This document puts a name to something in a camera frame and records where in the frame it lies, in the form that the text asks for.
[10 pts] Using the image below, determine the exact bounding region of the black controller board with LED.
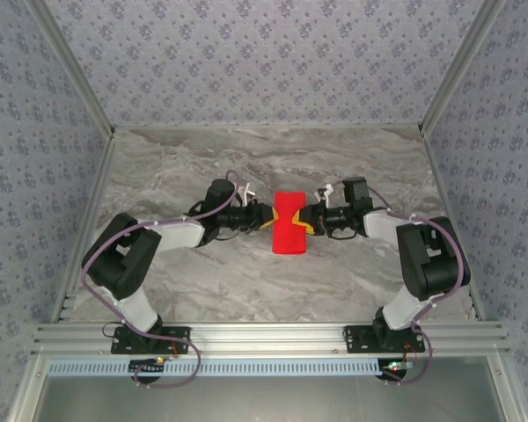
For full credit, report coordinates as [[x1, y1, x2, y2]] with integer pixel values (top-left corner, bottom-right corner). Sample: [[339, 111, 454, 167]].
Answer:
[[380, 358, 417, 380], [129, 358, 166, 377]]

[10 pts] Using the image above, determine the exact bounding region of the aluminium table side rail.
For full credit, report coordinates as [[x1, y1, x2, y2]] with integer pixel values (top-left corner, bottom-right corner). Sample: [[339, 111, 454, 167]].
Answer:
[[50, 131, 118, 324], [420, 127, 488, 324]]

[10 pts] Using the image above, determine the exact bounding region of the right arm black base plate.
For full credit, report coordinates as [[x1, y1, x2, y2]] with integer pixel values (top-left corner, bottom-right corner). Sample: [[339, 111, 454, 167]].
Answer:
[[343, 324, 425, 355]]

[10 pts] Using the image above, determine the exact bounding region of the wide aluminium mounting beam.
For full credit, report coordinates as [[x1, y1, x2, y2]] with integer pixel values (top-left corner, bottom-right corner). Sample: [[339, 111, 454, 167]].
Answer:
[[30, 322, 511, 356]]

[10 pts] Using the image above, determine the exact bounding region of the aluminium frame leg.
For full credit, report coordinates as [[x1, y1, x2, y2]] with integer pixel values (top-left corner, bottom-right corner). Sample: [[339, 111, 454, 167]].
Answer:
[[8, 353, 49, 422], [488, 353, 527, 422]]

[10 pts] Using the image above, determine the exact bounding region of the aluminium corner post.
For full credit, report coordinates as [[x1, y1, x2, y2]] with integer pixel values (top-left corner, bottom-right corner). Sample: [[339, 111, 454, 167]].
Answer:
[[416, 0, 510, 140], [26, 0, 118, 140]]

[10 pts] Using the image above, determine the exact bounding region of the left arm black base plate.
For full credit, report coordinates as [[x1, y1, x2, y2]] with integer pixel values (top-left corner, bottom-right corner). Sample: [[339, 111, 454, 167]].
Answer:
[[110, 324, 192, 355]]

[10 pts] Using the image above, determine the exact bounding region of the slotted pale blue cable duct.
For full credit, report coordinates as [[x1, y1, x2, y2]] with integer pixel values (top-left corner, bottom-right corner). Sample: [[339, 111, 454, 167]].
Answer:
[[47, 358, 417, 378]]

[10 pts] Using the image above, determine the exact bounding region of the red cloth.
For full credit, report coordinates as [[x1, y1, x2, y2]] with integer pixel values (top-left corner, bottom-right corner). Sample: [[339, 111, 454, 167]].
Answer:
[[271, 191, 309, 257]]

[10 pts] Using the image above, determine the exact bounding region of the steel sheet panel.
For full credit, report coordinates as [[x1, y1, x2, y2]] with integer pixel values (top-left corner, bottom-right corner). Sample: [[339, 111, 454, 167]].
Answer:
[[37, 373, 498, 422]]

